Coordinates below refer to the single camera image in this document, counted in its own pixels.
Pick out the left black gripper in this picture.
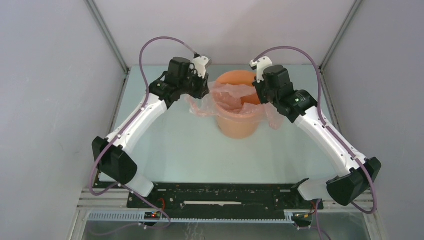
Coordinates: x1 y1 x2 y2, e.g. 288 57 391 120
179 68 210 100

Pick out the pink plastic trash bag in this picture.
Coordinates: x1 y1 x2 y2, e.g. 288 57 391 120
185 81 285 130

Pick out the orange trash bin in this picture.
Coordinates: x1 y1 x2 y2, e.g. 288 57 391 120
211 70 265 139

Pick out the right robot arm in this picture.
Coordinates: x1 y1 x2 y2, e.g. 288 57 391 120
250 61 382 209

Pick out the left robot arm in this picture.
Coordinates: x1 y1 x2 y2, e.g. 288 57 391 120
92 54 212 208

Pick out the small electronics board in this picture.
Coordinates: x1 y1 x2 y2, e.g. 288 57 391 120
143 211 162 220

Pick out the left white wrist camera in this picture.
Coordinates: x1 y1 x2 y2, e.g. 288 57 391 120
191 53 212 79

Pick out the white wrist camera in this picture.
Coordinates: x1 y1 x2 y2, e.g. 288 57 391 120
191 53 212 79
249 56 273 83

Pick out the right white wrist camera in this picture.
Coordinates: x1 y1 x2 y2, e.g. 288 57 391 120
249 56 273 83

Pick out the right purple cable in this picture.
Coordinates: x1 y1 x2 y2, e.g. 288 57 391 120
253 45 379 240

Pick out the purple cable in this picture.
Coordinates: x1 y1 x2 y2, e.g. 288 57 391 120
87 36 200 229
253 45 379 240

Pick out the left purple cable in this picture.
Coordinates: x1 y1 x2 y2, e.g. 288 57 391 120
87 36 200 229

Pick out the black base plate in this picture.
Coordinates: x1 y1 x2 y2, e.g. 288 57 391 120
146 182 316 221

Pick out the right corner frame post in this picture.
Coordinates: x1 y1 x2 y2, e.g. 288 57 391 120
320 0 364 73

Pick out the corner frame post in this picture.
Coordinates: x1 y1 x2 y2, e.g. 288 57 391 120
320 0 364 73
84 0 130 74

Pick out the left corner frame post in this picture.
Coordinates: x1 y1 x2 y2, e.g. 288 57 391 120
84 0 130 74

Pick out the aluminium frame rail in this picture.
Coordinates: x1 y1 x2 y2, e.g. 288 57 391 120
76 188 379 225

